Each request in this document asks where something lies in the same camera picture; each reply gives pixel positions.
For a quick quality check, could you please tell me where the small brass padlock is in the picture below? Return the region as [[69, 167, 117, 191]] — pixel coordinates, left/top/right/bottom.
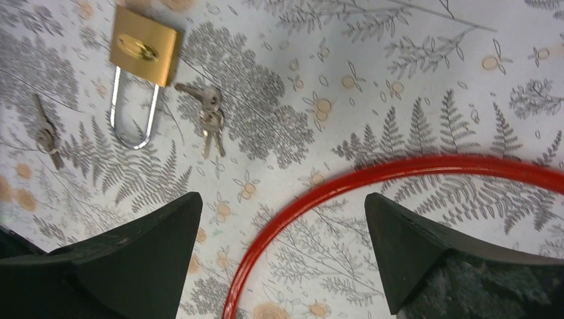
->
[[109, 5, 184, 150]]

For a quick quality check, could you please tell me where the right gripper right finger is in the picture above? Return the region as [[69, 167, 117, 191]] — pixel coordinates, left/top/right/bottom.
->
[[364, 193, 563, 318]]

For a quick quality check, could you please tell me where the silver key bunch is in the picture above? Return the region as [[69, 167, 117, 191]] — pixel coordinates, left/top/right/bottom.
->
[[174, 83, 225, 160]]

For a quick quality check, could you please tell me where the red cable lock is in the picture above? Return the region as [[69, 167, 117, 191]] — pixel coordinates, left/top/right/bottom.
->
[[222, 155, 563, 318]]

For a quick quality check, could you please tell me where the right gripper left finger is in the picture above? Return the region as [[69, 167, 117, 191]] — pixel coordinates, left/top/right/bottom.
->
[[1, 192, 203, 318]]

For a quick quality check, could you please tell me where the floral table mat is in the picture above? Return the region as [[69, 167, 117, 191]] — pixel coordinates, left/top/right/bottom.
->
[[1, 1, 563, 318]]

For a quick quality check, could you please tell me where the small metal key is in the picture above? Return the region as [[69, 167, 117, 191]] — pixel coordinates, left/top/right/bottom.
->
[[31, 93, 64, 170]]

